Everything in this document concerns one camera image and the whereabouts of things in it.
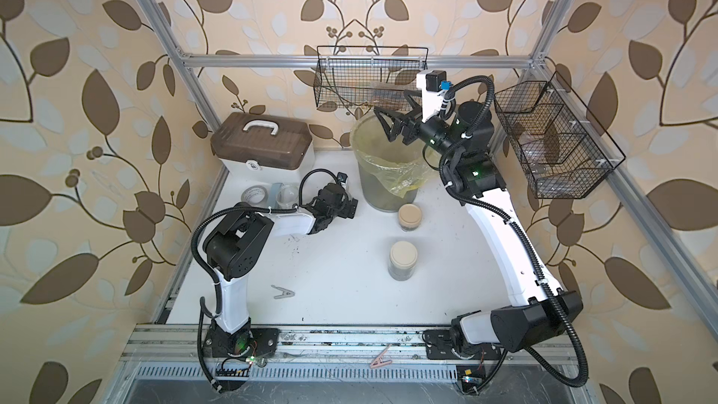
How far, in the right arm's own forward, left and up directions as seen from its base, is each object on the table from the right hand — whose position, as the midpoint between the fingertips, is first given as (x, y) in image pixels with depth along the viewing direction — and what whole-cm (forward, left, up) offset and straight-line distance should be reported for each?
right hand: (390, 101), depth 60 cm
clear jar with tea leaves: (+12, +37, -49) cm, 63 cm away
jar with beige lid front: (-20, -4, -39) cm, 43 cm away
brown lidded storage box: (+18, +41, -29) cm, 53 cm away
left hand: (+8, +16, -45) cm, 48 cm away
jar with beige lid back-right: (-2, -8, -45) cm, 46 cm away
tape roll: (+12, +49, -49) cm, 70 cm away
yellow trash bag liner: (+1, -6, -23) cm, 24 cm away
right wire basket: (-1, -46, -17) cm, 50 cm away
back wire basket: (+37, +9, -16) cm, 41 cm away
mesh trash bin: (-1, +3, -31) cm, 32 cm away
